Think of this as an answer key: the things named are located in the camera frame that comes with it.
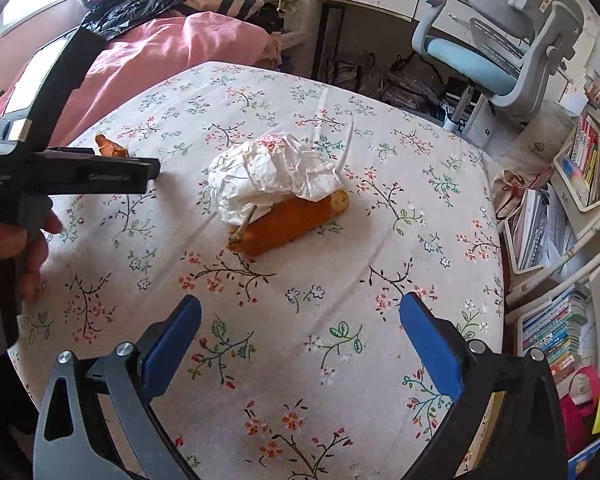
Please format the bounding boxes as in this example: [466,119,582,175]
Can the yellow trash bin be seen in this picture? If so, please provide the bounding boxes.
[455,392,505,478]

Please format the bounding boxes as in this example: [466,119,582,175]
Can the striped pillow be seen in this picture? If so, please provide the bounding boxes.
[175,0,285,34]

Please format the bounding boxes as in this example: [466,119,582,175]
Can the grey blue desk chair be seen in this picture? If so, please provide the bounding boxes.
[412,0,584,132]

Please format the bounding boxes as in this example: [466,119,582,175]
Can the person left hand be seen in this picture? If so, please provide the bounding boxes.
[0,209,64,301]

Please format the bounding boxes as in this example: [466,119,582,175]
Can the orange peel piece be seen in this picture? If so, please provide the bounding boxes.
[95,133,129,158]

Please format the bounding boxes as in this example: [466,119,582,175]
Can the pink duvet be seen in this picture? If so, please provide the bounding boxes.
[0,10,284,148]

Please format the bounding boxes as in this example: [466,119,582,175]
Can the floral bed sheet mattress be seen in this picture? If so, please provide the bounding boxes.
[9,63,503,479]

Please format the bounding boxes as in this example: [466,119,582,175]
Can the red tote bag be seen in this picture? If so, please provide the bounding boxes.
[559,365,600,458]

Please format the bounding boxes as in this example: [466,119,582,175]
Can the black plastic bag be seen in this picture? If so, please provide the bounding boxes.
[80,0,186,41]

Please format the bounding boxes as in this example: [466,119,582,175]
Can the white shopping bag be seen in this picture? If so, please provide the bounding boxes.
[484,102,574,221]

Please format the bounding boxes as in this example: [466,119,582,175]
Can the white book rack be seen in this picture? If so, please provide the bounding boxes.
[505,252,600,382]
[499,109,600,281]

